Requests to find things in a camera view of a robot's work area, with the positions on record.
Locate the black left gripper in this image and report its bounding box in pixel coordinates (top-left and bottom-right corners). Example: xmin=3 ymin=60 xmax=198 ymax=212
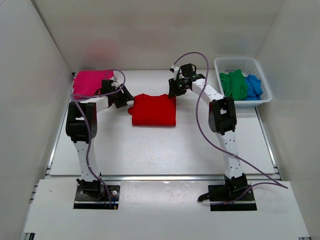
xmin=111 ymin=84 xmax=135 ymax=110

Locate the red t-shirt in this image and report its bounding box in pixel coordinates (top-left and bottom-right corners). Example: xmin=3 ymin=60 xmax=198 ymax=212
xmin=127 ymin=93 xmax=177 ymax=127

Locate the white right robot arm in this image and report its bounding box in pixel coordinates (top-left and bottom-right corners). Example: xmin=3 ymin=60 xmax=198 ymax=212
xmin=168 ymin=63 xmax=248 ymax=200

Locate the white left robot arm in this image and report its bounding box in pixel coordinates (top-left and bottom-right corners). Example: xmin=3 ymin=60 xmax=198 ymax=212
xmin=65 ymin=79 xmax=134 ymax=201

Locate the folded pink t-shirt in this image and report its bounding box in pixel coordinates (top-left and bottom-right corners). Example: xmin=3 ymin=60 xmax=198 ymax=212
xmin=73 ymin=69 xmax=114 ymax=96

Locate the crumpled green t-shirt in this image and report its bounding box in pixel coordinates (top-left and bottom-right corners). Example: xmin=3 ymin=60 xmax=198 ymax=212
xmin=219 ymin=69 xmax=248 ymax=101

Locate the white plastic mesh basket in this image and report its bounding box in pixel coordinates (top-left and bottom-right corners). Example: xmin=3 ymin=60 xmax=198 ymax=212
xmin=214 ymin=56 xmax=272 ymax=108

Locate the crumpled blue t-shirt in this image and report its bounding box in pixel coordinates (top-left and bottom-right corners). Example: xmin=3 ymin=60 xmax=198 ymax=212
xmin=244 ymin=74 xmax=263 ymax=101

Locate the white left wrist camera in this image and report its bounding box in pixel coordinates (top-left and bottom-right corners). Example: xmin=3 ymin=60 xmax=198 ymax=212
xmin=111 ymin=79 xmax=120 ymax=90

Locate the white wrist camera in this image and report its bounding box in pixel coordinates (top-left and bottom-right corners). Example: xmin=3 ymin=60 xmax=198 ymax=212
xmin=169 ymin=65 xmax=180 ymax=73
xmin=111 ymin=79 xmax=120 ymax=90

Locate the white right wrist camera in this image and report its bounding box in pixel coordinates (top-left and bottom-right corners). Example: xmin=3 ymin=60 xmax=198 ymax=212
xmin=169 ymin=65 xmax=180 ymax=73

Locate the aluminium table edge rail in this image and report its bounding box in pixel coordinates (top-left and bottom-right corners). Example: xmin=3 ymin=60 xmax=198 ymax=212
xmin=44 ymin=173 xmax=281 ymax=181

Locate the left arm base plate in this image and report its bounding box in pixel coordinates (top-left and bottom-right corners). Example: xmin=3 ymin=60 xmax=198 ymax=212
xmin=73 ymin=184 xmax=121 ymax=210

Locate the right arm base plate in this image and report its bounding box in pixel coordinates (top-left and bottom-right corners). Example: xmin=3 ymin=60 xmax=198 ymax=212
xmin=197 ymin=185 xmax=258 ymax=212

